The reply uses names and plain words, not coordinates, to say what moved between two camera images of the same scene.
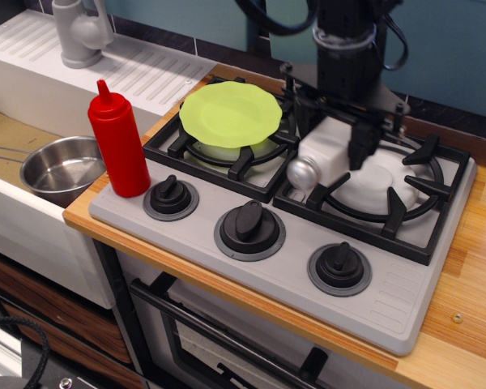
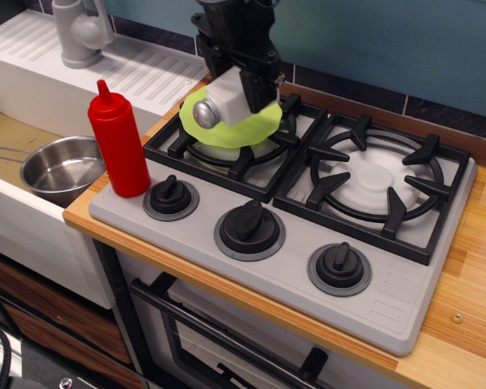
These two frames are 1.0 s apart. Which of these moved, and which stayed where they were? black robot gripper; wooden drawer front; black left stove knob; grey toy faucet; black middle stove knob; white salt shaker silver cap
Moved: white salt shaker silver cap; black robot gripper
Stayed: wooden drawer front; grey toy faucet; black middle stove knob; black left stove knob
